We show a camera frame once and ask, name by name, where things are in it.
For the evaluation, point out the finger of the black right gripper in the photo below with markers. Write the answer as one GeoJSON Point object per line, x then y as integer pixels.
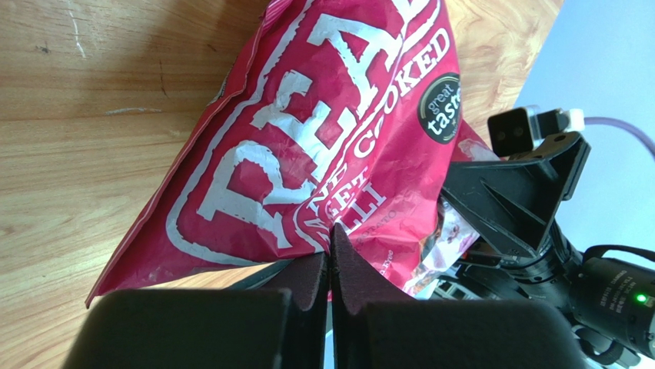
{"type": "Point", "coordinates": [512, 204]}

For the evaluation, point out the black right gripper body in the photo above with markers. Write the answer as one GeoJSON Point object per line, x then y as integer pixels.
{"type": "Point", "coordinates": [608, 303]}

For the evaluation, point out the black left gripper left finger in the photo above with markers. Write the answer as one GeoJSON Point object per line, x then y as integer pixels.
{"type": "Point", "coordinates": [278, 325]}

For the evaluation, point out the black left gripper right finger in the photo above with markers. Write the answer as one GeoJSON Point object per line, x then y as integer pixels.
{"type": "Point", "coordinates": [376, 325]}

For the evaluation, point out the pink Real chips bag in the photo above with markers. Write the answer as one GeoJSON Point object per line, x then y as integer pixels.
{"type": "Point", "coordinates": [335, 113]}

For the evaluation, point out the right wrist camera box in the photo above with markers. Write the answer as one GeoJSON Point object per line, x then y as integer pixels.
{"type": "Point", "coordinates": [525, 129]}

